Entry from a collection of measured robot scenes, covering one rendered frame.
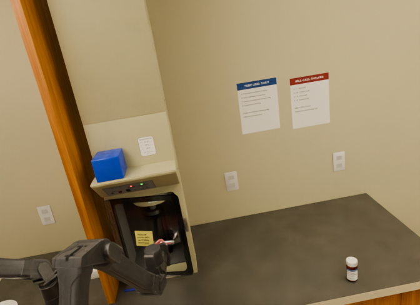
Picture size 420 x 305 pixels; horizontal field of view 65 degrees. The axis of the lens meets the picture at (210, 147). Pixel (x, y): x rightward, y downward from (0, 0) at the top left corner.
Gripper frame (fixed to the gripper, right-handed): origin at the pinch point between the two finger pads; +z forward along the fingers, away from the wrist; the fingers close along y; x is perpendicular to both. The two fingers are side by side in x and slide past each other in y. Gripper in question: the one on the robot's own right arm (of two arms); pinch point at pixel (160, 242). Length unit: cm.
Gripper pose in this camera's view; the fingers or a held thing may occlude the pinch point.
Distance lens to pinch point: 142.4
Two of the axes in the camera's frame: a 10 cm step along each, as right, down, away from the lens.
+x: -9.8, 1.8, -0.3
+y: -1.6, -9.3, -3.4
